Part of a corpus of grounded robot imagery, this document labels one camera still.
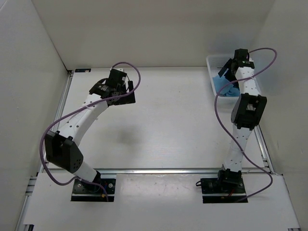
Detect light blue shorts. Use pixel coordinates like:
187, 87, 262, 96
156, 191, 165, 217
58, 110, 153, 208
213, 75, 240, 97

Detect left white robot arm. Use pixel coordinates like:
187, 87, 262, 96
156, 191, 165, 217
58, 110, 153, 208
42, 77, 136, 193

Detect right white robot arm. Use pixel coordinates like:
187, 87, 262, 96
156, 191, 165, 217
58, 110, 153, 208
216, 58, 267, 193

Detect white plastic basket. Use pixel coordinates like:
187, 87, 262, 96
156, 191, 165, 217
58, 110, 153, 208
206, 54, 261, 111

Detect blue corner label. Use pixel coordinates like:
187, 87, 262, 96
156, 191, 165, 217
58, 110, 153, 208
75, 68, 91, 73

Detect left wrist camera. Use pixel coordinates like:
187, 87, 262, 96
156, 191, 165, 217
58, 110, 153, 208
105, 68, 127, 89

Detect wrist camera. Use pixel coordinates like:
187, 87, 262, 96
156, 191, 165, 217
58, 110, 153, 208
105, 68, 127, 89
233, 49, 250, 61

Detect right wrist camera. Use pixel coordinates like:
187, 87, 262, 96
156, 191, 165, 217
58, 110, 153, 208
233, 49, 250, 61

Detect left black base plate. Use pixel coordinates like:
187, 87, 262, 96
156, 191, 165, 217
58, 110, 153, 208
71, 178, 116, 202

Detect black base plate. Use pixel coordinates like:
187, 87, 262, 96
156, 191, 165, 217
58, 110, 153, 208
195, 178, 248, 204
71, 178, 116, 202

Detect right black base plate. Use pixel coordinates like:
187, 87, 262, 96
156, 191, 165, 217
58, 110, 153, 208
195, 178, 248, 204

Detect aluminium frame rail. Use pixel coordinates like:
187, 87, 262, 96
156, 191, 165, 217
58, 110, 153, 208
21, 67, 300, 231

